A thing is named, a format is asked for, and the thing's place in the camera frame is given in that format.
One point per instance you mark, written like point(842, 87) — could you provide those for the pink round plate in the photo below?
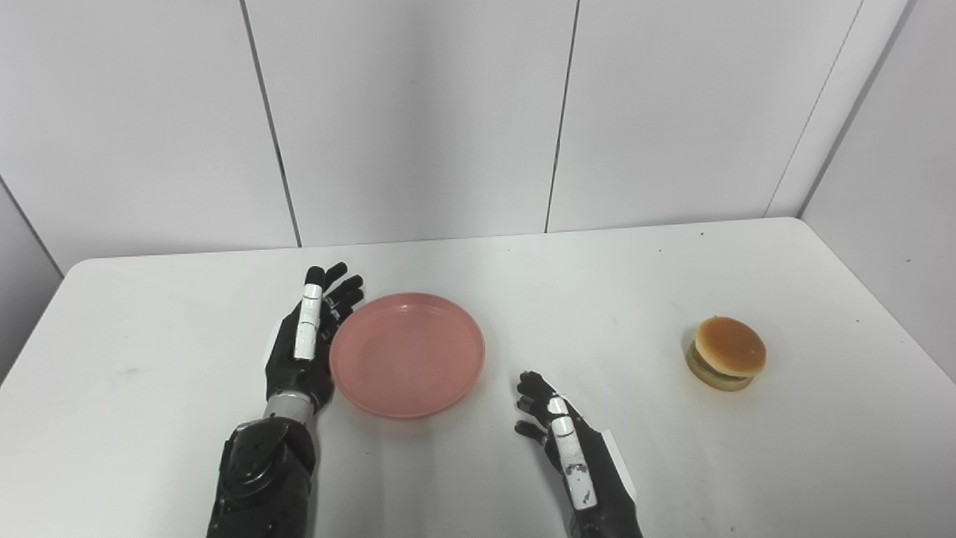
point(407, 355)

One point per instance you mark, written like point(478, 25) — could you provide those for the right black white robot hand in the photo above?
point(590, 471)

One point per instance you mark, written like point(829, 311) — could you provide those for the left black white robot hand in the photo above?
point(295, 370)

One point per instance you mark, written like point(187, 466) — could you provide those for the toy hamburger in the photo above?
point(728, 351)

